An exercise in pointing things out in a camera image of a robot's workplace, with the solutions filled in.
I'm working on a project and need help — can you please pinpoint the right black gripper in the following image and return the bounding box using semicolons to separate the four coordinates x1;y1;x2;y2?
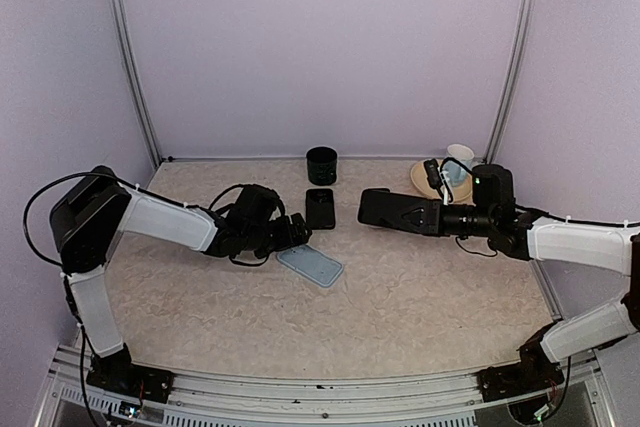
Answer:
396;197;497;236

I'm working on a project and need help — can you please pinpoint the light blue mug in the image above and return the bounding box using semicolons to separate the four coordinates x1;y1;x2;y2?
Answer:
443;143;475;186

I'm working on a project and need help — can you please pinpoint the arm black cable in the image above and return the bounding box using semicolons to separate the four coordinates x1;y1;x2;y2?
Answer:
439;159;640;228
22;172;116;268

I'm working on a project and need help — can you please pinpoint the aluminium frame post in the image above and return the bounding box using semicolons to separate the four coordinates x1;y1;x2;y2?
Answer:
482;0;535;163
109;0;163;168

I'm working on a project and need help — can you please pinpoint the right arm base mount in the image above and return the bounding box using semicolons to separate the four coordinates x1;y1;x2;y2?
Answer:
476;363;565;403

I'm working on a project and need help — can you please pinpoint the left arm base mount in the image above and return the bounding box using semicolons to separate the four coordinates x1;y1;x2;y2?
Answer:
86;364;174;404

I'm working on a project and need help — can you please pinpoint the right aluminium frame post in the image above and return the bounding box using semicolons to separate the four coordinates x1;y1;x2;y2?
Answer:
482;0;535;163

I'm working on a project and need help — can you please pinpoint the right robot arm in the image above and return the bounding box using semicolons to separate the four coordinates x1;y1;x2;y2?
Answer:
358;164;639;391

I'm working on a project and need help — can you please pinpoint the beige round plate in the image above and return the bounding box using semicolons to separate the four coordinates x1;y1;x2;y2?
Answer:
410;160;473;204

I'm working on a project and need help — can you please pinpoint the black phone case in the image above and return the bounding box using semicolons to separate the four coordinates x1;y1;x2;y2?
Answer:
305;188;336;231

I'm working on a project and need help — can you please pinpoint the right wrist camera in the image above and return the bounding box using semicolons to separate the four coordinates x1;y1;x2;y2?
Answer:
422;159;454;205

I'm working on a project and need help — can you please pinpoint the light blue phone case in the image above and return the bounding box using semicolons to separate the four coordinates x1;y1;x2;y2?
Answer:
276;245;344;288

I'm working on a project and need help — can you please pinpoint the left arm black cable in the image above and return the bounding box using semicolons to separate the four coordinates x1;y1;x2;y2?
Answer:
22;172;116;268

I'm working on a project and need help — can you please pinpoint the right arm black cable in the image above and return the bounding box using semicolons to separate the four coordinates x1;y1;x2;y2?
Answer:
439;159;640;228

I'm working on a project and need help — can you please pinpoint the left aluminium frame post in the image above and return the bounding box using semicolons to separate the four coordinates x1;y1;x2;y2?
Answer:
109;0;163;168

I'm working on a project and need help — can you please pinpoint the dark green cup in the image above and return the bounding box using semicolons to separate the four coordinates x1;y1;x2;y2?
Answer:
306;146;338;186

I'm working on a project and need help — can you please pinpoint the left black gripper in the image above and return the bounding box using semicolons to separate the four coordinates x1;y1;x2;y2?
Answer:
244;212;312;258

